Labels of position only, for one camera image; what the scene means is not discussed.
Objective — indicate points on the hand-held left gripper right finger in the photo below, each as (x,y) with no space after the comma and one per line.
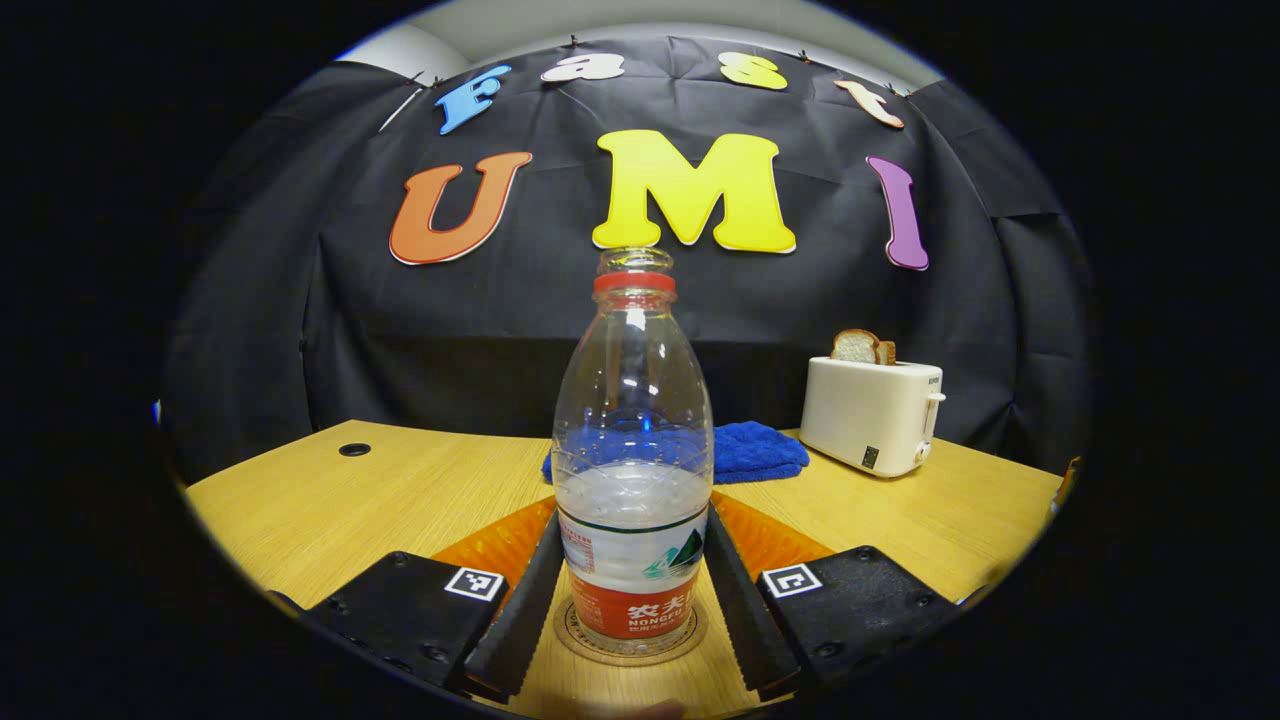
(745,625)

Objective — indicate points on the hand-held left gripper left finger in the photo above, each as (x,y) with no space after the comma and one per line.
(525,620)

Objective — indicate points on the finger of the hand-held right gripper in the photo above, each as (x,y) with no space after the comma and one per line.
(1066,485)

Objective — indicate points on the round wooden coaster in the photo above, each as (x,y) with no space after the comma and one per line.
(561,630)

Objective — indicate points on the clear plastic water bottle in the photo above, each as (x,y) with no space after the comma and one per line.
(632,420)

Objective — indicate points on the blue folded towel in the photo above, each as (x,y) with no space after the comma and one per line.
(755,452)

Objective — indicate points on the white toaster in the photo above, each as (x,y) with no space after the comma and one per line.
(860,415)

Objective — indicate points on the toast bread slice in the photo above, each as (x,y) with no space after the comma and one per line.
(855,347)

